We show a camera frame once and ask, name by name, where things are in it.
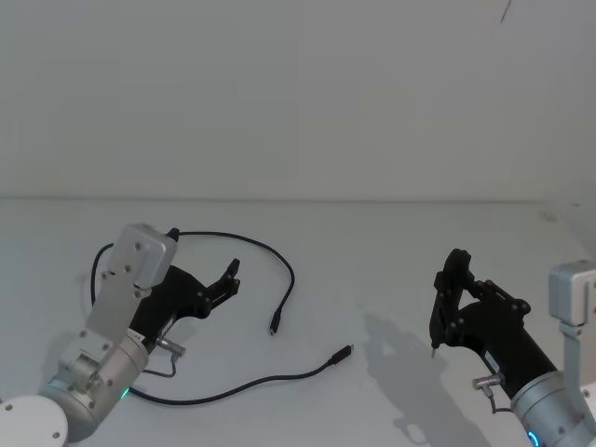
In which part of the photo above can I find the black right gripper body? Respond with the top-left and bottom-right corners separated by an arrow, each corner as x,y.
463,297 -> 559,400

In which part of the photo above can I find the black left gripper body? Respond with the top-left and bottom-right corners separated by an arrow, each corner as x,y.
128,264 -> 211,348

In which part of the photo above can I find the white table cloth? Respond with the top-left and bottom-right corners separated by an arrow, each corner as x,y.
0,198 -> 596,447

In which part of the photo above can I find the black cable with plug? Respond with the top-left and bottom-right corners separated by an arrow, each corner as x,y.
128,343 -> 356,405
167,227 -> 296,337

